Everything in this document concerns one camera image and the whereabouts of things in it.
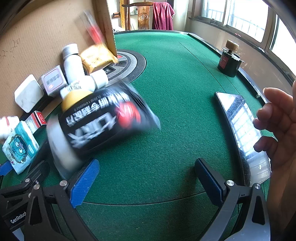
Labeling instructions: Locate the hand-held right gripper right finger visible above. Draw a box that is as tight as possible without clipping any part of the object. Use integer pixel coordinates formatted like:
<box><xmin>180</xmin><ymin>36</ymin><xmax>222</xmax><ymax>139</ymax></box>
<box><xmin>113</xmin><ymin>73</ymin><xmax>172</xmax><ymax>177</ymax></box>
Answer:
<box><xmin>194</xmin><ymin>158</ymin><xmax>271</xmax><ymax>241</ymax></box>

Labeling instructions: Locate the golden yellow packet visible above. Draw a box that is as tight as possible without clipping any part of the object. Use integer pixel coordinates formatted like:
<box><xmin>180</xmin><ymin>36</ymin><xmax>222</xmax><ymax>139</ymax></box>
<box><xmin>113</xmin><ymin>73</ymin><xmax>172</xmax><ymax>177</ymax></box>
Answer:
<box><xmin>80</xmin><ymin>44</ymin><xmax>119</xmax><ymax>73</ymax></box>

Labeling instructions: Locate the person's right forearm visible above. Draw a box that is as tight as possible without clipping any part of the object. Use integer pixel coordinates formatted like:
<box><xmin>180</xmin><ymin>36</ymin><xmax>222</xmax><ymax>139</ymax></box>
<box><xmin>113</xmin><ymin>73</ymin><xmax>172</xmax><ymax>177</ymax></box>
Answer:
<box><xmin>266</xmin><ymin>160</ymin><xmax>296</xmax><ymax>224</ymax></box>

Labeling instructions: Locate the white box red framed label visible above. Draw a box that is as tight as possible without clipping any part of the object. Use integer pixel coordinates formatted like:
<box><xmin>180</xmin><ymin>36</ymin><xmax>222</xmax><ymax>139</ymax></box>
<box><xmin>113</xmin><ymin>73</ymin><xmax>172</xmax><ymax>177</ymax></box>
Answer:
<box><xmin>38</xmin><ymin>65</ymin><xmax>68</xmax><ymax>97</ymax></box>

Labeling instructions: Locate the small red white box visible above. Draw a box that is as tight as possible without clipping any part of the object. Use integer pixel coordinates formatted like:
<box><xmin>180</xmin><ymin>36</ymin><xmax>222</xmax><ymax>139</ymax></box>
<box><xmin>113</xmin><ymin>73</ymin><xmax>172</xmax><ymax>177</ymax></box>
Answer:
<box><xmin>24</xmin><ymin>110</ymin><xmax>47</xmax><ymax>134</ymax></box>

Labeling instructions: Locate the black smartphone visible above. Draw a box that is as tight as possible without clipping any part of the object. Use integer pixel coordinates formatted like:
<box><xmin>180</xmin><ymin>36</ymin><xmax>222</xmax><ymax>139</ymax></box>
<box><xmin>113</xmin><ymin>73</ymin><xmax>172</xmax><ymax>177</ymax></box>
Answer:
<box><xmin>214</xmin><ymin>91</ymin><xmax>271</xmax><ymax>186</ymax></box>

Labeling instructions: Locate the window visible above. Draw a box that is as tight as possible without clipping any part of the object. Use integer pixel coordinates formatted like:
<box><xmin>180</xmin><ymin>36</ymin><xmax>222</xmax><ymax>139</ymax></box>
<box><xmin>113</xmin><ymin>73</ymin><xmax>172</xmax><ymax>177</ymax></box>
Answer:
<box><xmin>200</xmin><ymin>0</ymin><xmax>296</xmax><ymax>59</ymax></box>

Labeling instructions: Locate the person's right hand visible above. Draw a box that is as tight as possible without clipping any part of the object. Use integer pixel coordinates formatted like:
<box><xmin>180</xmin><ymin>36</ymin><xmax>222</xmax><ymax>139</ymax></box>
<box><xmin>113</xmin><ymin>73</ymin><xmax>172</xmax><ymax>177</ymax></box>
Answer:
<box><xmin>253</xmin><ymin>80</ymin><xmax>296</xmax><ymax>176</ymax></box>

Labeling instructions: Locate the black foil bag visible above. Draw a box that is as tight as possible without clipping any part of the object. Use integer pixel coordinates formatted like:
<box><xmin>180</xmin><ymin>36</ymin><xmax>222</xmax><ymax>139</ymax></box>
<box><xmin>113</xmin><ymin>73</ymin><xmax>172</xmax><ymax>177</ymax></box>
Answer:
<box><xmin>46</xmin><ymin>81</ymin><xmax>162</xmax><ymax>180</ymax></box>

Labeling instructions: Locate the black bottle gold cap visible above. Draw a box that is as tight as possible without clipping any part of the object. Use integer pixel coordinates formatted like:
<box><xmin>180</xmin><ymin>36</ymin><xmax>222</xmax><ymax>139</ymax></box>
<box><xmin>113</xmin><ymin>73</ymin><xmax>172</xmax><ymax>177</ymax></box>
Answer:
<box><xmin>217</xmin><ymin>39</ymin><xmax>245</xmax><ymax>77</ymax></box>

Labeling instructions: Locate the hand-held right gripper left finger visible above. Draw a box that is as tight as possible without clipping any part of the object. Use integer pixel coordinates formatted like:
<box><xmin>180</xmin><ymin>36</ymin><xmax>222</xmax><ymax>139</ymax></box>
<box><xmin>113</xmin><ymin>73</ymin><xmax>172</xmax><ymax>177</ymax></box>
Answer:
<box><xmin>23</xmin><ymin>159</ymin><xmax>100</xmax><ymax>241</ymax></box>

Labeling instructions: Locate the teal cartoon tissue pack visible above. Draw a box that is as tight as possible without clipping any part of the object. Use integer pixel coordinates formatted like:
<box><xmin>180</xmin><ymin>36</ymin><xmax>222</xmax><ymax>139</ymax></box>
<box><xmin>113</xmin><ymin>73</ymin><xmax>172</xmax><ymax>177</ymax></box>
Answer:
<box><xmin>2</xmin><ymin>120</ymin><xmax>40</xmax><ymax>175</ymax></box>

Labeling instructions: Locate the small white bottle red label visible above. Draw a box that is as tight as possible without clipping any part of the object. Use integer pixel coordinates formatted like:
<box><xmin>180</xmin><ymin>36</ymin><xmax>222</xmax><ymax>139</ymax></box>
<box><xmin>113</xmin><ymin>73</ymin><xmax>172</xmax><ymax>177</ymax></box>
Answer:
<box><xmin>0</xmin><ymin>115</ymin><xmax>20</xmax><ymax>140</ymax></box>

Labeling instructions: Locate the white bottle green label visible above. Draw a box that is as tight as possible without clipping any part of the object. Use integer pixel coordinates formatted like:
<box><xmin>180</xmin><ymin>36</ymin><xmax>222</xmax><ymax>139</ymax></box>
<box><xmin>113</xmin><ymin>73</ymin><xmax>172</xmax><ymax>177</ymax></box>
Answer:
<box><xmin>60</xmin><ymin>70</ymin><xmax>109</xmax><ymax>100</ymax></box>

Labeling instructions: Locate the round table centre panel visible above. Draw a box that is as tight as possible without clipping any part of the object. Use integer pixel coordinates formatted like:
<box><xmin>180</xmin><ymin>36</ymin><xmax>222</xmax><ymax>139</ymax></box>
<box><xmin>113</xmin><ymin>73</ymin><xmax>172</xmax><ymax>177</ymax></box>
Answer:
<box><xmin>101</xmin><ymin>49</ymin><xmax>147</xmax><ymax>88</ymax></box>

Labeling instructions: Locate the dark red cloth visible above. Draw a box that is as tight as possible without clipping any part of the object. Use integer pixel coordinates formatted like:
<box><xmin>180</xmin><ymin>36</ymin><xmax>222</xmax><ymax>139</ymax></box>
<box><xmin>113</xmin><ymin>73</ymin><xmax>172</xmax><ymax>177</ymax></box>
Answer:
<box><xmin>152</xmin><ymin>2</ymin><xmax>175</xmax><ymax>31</ymax></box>

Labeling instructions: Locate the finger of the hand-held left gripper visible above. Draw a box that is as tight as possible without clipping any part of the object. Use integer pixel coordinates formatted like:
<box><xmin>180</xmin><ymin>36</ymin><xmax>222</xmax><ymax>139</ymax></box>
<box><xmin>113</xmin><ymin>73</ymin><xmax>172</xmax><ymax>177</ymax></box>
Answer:
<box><xmin>0</xmin><ymin>140</ymin><xmax>50</xmax><ymax>232</ymax></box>
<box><xmin>0</xmin><ymin>161</ymin><xmax>12</xmax><ymax>176</ymax></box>

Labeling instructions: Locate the plain white bottle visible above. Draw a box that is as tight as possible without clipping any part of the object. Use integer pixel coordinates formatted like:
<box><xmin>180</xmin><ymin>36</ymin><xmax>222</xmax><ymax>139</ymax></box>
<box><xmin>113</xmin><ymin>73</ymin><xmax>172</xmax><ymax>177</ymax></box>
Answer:
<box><xmin>62</xmin><ymin>43</ymin><xmax>86</xmax><ymax>82</ymax></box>

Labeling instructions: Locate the brown cardboard box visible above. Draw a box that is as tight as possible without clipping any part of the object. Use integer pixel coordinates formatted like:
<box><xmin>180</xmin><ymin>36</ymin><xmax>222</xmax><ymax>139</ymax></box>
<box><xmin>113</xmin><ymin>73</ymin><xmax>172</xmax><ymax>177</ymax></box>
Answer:
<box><xmin>0</xmin><ymin>0</ymin><xmax>119</xmax><ymax>117</ymax></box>

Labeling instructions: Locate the yellow round object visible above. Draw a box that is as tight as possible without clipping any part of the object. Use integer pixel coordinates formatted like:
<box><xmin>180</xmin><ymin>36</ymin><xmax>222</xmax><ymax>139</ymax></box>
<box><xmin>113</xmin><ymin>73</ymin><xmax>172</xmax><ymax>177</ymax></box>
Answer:
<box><xmin>61</xmin><ymin>90</ymin><xmax>93</xmax><ymax>112</ymax></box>

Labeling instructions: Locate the carved wooden chair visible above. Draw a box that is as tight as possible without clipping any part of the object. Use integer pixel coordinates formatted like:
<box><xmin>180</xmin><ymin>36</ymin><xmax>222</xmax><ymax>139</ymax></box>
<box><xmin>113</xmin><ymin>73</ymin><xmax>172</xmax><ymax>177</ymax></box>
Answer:
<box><xmin>121</xmin><ymin>1</ymin><xmax>154</xmax><ymax>31</ymax></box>

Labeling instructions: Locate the red white packet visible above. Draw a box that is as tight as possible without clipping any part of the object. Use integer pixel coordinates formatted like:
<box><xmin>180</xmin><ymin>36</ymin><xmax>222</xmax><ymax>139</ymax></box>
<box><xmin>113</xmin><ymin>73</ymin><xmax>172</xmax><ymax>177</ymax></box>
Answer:
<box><xmin>78</xmin><ymin>10</ymin><xmax>107</xmax><ymax>45</ymax></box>

